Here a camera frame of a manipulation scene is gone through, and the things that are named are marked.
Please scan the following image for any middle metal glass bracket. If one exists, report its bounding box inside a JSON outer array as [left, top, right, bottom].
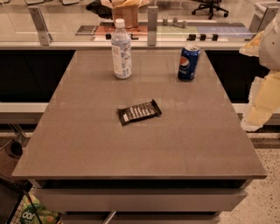
[[147, 6, 158, 46]]

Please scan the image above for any blue pepsi can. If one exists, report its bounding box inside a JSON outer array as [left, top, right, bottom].
[[178, 44, 200, 81]]

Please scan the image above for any metal glass bracket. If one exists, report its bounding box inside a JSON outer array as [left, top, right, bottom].
[[28, 6, 53, 46], [248, 7, 278, 38], [147, 6, 158, 46]]

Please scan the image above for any clear plastic water bottle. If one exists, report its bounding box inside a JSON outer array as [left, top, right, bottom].
[[111, 18, 132, 79]]

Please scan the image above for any right metal glass bracket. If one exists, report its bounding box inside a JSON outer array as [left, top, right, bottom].
[[248, 7, 278, 38]]

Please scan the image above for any black office chair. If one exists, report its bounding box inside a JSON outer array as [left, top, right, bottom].
[[192, 0, 229, 20]]

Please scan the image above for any black snack bar wrapper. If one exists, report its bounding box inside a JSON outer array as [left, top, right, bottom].
[[117, 100, 162, 126]]

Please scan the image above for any left metal glass bracket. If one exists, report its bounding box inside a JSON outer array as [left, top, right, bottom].
[[28, 6, 53, 46]]

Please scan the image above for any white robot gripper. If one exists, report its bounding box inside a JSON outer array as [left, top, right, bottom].
[[239, 12, 280, 132]]

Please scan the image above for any brown cardboard box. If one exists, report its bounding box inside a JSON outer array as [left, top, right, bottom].
[[101, 0, 150, 28]]

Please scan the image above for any black basket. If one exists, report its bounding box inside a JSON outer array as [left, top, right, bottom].
[[0, 175, 32, 224]]

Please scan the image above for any green chip bag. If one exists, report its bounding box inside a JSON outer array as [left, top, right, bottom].
[[19, 195, 62, 224]]

